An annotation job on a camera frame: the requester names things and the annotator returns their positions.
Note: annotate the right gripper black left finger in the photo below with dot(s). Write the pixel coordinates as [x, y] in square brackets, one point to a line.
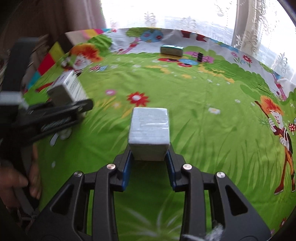
[83, 208]

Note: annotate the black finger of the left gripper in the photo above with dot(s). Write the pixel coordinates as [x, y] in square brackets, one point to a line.
[44, 119]

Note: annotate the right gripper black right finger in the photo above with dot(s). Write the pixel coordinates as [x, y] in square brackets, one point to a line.
[231, 212]

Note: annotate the white printed cardboard box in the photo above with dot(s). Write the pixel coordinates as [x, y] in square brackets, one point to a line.
[66, 89]

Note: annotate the person left hand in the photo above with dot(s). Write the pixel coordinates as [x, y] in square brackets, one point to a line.
[12, 179]

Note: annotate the green cartoon bedsheet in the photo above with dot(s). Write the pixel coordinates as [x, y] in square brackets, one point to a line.
[219, 108]

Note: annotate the pink curtain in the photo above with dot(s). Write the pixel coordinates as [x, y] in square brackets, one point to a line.
[37, 18]

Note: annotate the teal and white box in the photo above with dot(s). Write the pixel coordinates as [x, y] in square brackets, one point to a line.
[171, 50]

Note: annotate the black binder clip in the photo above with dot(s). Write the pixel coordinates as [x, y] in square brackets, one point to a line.
[200, 57]

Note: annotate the white lace curtain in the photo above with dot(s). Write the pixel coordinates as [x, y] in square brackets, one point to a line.
[265, 31]

